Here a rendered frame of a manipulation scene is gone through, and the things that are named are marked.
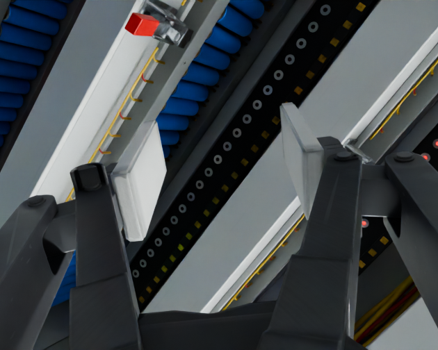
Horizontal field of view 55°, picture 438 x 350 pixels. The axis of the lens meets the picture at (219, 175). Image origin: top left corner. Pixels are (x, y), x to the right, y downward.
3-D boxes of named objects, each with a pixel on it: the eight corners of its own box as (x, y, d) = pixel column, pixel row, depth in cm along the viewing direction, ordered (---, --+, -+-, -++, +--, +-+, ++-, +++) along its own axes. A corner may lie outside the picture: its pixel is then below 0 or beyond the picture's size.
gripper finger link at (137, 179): (144, 241, 16) (126, 243, 16) (167, 171, 23) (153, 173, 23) (128, 171, 15) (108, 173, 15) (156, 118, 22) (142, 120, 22)
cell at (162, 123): (172, 123, 48) (138, 121, 43) (181, 111, 48) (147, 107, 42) (183, 133, 48) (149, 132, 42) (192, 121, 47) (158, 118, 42)
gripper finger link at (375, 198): (335, 187, 14) (430, 176, 13) (306, 137, 18) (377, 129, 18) (336, 227, 14) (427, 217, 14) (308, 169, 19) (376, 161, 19)
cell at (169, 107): (181, 109, 48) (147, 105, 42) (190, 96, 47) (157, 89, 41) (192, 119, 47) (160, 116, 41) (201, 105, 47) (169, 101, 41)
